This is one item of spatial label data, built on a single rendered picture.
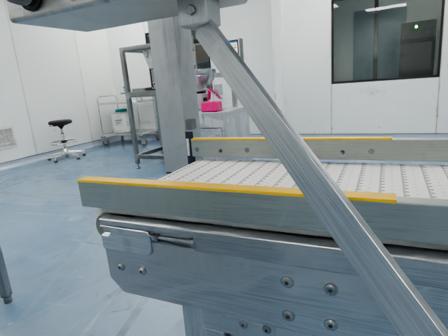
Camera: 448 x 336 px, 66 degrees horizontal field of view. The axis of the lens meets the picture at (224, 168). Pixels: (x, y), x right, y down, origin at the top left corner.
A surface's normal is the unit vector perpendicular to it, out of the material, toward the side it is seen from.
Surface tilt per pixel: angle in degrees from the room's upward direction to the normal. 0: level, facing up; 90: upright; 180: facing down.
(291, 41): 90
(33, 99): 90
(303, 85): 90
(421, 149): 90
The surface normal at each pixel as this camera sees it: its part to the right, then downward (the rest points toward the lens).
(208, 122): -0.44, 0.25
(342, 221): -0.85, 0.14
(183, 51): 0.91, 0.04
